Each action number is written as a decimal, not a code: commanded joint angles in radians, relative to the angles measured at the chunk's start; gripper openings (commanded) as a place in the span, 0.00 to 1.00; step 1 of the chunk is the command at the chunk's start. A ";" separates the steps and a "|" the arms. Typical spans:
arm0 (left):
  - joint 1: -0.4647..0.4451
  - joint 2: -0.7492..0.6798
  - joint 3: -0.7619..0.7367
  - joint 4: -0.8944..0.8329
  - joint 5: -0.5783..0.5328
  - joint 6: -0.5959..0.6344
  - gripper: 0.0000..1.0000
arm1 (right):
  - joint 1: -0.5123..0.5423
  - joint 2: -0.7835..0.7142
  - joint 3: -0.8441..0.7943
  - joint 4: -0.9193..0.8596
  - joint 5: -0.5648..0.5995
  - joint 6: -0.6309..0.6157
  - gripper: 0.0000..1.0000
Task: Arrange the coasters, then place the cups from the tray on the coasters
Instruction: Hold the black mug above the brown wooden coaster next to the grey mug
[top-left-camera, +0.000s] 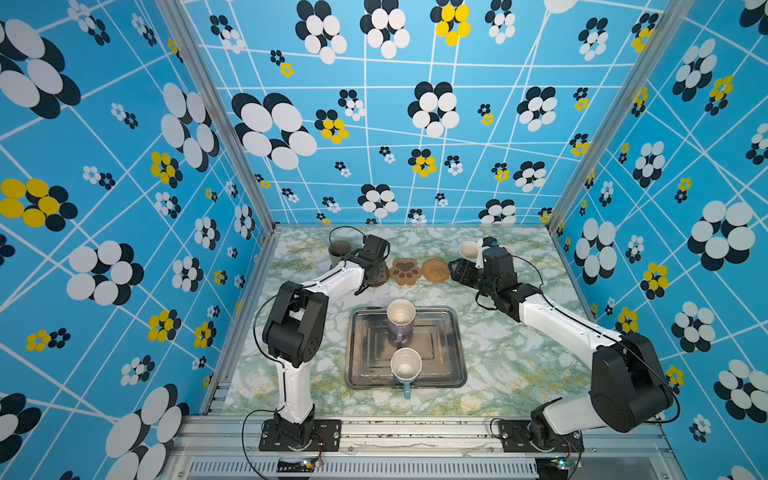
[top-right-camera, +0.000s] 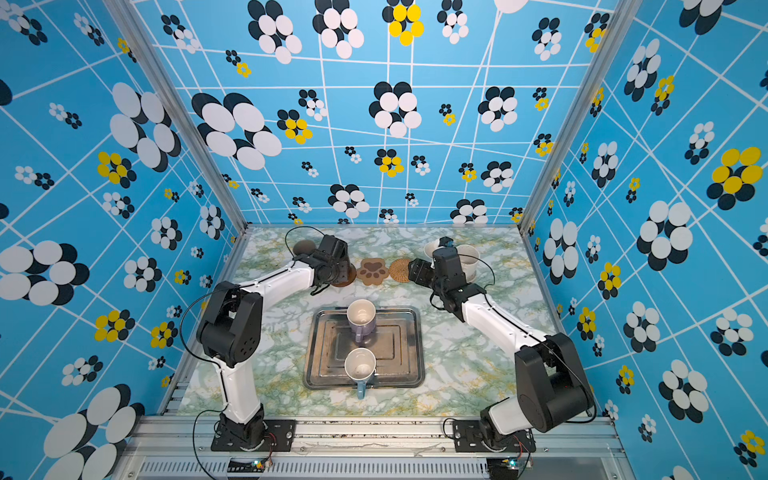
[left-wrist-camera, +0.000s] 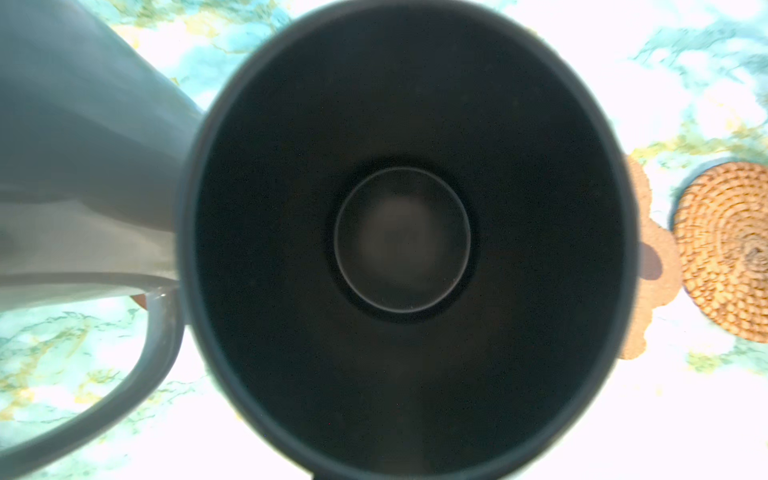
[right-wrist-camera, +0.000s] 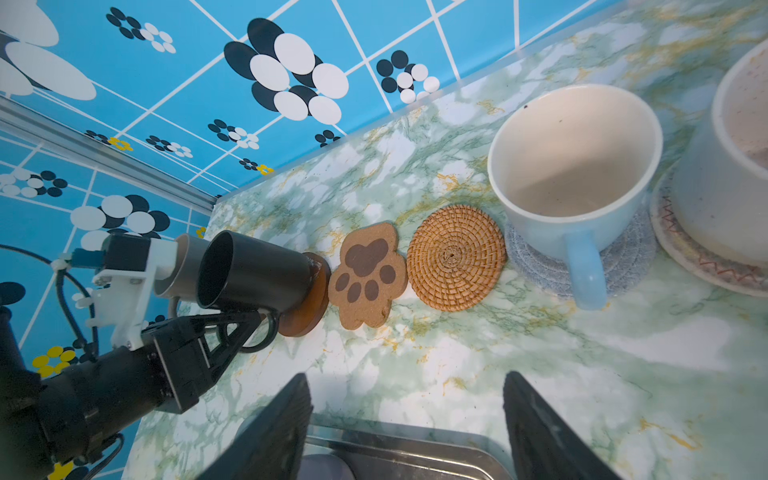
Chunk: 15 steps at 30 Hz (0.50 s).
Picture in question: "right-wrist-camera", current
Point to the aluminium corner post left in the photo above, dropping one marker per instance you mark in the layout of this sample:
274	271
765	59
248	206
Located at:
62	140

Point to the metal serving tray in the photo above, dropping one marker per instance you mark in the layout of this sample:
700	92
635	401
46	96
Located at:
381	450

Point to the rattan wicker round coaster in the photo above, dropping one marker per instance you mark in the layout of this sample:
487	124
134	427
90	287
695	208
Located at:
455	258

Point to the blue handled cream mug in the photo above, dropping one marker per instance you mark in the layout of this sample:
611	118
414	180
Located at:
571	168

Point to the black mug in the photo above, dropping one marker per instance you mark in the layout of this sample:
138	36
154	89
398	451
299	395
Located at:
239	273

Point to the grey woven round coaster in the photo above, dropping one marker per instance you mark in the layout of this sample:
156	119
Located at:
625	262

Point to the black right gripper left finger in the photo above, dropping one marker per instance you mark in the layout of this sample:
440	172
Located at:
271	446

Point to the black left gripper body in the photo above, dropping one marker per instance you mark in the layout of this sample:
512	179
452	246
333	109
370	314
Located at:
85	405

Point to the paw print cork coaster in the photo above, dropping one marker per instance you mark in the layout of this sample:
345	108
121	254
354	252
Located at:
372	273

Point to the white ceramic mug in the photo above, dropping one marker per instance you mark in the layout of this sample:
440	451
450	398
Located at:
719	189

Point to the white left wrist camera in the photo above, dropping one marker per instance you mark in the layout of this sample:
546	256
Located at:
126	269

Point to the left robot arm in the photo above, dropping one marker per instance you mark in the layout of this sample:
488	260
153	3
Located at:
24	454

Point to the stainless steel cup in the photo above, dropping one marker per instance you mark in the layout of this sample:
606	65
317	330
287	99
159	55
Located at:
183	282

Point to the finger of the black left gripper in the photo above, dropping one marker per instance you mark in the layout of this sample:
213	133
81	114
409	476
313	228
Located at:
233	330

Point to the scratched brown round coaster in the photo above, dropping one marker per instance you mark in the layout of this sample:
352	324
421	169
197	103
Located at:
302	319

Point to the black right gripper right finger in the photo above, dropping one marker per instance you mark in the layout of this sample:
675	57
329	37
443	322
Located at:
543	446

